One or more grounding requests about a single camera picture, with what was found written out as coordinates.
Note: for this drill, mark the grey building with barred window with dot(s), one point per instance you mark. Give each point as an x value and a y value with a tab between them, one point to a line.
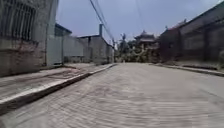
41	33

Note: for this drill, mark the grey concrete road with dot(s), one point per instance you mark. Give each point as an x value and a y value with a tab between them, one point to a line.
133	96

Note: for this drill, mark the pole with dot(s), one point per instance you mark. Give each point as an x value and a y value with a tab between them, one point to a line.
113	50

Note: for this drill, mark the grey raised pavement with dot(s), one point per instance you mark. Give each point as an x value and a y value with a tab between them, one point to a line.
200	69

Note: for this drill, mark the pale concrete pavement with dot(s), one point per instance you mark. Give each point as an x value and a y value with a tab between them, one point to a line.
26	83

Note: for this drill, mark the grey walled building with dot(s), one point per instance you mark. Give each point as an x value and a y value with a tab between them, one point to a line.
73	48

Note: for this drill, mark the building with tiered roof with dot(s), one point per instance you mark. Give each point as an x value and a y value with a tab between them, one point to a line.
146	39

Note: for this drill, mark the long dark boundary wall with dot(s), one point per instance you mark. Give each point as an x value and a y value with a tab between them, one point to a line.
200	43

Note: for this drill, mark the group of green trees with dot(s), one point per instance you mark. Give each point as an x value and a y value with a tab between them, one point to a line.
128	53

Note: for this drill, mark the dark concrete kerb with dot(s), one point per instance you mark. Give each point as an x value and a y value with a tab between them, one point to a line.
40	95

